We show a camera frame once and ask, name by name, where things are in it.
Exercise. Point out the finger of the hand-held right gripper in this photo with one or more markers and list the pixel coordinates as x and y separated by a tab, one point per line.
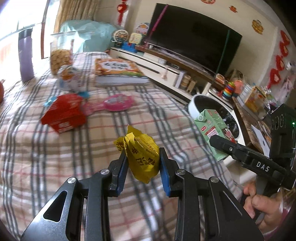
222	143

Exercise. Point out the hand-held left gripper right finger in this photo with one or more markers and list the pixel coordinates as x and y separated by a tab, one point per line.
166	178

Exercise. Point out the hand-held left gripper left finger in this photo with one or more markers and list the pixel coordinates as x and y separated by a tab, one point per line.
122	176

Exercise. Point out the green drink carton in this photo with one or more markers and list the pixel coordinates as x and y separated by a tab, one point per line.
208	129

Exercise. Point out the white bin with black bag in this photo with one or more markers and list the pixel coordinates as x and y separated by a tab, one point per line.
229	120

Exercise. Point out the yellow snack wrapper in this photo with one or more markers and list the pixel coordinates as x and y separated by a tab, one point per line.
141	157

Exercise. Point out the person's right hand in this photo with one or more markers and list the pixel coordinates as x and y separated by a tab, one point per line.
263	204

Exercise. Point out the white paper sheet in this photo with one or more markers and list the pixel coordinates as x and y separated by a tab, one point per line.
260	139

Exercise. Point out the yellow toy box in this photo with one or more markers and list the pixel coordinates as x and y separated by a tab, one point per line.
254	97

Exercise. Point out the wooden toy building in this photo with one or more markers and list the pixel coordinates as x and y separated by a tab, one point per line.
192	87

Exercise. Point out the yellow stacked container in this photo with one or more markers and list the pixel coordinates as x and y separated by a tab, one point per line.
185	82

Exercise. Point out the pink round foil packet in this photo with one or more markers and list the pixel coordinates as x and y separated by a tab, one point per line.
115	102

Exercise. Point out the red carton box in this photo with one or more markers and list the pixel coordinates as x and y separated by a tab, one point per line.
64	111

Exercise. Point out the red heart hanging decoration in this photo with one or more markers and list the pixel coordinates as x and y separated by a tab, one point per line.
121	9
282	55

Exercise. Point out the green thin stick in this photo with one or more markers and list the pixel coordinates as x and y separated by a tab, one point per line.
223	53

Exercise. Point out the white TV cabinet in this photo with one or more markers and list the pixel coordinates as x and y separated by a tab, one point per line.
152	62

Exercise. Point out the orange children's book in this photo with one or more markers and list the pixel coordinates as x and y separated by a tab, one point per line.
115	68

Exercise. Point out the white cartoon snack packet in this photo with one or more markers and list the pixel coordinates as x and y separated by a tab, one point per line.
69	78

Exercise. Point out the black television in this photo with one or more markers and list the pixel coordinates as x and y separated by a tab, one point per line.
189	34

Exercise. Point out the blue toy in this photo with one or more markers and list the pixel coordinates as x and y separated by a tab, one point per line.
128	47

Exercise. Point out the clear cookie jar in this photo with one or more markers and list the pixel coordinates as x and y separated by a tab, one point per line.
61	58

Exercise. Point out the yellow green toy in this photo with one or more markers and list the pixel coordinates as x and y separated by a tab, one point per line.
135	38

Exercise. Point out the pink thin stick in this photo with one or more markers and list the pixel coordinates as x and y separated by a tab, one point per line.
157	23

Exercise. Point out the ferris wheel toy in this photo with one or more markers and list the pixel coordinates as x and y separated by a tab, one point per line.
120	37

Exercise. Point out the cardboard house cutout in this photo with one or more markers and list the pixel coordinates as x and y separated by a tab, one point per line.
142	29

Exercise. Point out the teal cloth covered armchair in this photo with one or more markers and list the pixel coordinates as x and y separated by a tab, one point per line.
92	32

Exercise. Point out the red apple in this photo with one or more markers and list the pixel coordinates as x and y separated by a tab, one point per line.
1	92

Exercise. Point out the purple thermos bottle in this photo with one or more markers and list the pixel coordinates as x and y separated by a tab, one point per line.
26	60

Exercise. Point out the beige patterned curtain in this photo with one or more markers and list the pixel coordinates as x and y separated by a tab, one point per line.
76	11

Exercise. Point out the sliding glass balcony door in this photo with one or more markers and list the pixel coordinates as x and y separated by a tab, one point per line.
11	23

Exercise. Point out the white security camera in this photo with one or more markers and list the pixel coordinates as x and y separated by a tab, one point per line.
289	65

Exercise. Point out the yellow figure wall sticker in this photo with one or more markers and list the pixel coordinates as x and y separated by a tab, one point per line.
257	26

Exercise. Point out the small red gold wall sticker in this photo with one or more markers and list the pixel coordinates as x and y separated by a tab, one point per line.
232	8

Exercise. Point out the round red wall sticker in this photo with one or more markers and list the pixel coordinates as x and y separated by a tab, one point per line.
207	1

